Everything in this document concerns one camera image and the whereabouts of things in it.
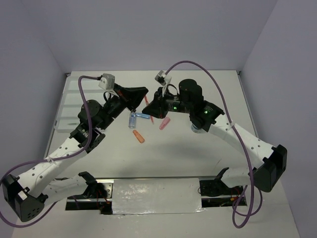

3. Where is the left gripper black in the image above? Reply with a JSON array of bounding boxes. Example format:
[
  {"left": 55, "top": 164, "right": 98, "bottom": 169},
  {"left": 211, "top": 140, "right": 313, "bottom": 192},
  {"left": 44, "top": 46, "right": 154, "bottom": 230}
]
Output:
[{"left": 100, "top": 84, "right": 150, "bottom": 131}]

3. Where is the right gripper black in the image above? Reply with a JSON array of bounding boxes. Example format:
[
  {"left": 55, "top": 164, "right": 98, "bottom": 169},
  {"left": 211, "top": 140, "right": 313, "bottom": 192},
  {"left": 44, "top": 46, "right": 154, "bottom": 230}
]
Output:
[{"left": 142, "top": 85, "right": 193, "bottom": 117}]

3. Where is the orange highlighter pen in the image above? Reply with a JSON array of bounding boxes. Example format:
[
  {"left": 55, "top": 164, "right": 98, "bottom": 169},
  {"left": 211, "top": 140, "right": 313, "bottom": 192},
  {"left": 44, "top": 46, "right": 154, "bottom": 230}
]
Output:
[{"left": 144, "top": 96, "right": 155, "bottom": 125}]

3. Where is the blue plastic case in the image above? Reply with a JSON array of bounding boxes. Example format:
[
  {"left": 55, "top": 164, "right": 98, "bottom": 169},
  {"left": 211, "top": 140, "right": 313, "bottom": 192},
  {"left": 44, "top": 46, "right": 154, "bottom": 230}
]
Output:
[{"left": 136, "top": 113, "right": 151, "bottom": 119}]

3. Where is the orange plastic case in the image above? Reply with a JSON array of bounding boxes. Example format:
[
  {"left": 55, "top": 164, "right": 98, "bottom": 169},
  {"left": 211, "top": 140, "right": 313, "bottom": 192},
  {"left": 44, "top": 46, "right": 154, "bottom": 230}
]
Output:
[{"left": 132, "top": 130, "right": 145, "bottom": 143}]

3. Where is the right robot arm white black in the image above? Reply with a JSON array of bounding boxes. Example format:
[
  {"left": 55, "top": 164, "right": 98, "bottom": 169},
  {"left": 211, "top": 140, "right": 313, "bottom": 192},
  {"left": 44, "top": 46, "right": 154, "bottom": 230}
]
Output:
[{"left": 142, "top": 79, "right": 287, "bottom": 194}]

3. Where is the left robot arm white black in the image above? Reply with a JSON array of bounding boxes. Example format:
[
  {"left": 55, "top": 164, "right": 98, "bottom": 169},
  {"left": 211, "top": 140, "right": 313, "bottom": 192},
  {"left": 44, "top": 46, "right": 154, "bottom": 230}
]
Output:
[{"left": 1, "top": 84, "right": 148, "bottom": 228}]

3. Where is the pink plastic case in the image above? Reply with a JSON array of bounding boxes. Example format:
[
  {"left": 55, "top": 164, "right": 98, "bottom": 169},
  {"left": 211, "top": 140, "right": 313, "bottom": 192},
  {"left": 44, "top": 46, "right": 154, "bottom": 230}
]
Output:
[{"left": 159, "top": 117, "right": 170, "bottom": 130}]

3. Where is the clear spray bottle blue cap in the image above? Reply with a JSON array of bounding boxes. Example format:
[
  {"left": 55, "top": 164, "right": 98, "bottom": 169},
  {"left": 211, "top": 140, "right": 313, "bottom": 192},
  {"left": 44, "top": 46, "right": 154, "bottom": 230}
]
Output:
[{"left": 128, "top": 111, "right": 137, "bottom": 129}]

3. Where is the blue paint jar near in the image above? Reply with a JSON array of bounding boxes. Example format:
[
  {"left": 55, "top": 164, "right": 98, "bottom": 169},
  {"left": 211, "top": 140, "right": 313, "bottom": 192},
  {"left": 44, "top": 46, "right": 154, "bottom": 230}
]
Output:
[{"left": 191, "top": 124, "right": 204, "bottom": 133}]

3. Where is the white compartment tray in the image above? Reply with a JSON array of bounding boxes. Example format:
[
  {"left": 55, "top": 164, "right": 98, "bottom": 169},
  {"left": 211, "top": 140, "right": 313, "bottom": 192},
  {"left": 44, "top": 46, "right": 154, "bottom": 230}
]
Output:
[{"left": 54, "top": 76, "right": 105, "bottom": 132}]

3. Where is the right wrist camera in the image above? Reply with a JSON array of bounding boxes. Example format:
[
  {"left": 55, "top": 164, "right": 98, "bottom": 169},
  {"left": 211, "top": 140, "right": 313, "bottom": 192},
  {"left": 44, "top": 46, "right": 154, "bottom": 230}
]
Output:
[{"left": 155, "top": 70, "right": 171, "bottom": 86}]

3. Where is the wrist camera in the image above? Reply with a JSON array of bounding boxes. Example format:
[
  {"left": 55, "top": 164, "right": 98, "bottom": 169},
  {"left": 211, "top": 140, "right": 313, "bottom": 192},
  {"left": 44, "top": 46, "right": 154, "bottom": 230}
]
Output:
[
  {"left": 99, "top": 73, "right": 115, "bottom": 91},
  {"left": 155, "top": 70, "right": 171, "bottom": 86}
]

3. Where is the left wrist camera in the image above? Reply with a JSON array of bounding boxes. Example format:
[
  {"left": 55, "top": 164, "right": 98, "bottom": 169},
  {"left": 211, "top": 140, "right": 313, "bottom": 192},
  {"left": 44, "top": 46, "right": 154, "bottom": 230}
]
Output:
[{"left": 99, "top": 73, "right": 115, "bottom": 91}]

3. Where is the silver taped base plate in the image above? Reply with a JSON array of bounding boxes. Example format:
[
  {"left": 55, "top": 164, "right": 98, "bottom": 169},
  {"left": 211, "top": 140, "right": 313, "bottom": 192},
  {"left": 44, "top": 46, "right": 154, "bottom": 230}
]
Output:
[{"left": 112, "top": 178, "right": 203, "bottom": 215}]

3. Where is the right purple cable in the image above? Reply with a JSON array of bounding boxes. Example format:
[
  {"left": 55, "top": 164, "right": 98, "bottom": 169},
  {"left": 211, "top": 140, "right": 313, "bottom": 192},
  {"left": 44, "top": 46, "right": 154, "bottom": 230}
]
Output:
[{"left": 165, "top": 60, "right": 264, "bottom": 228}]

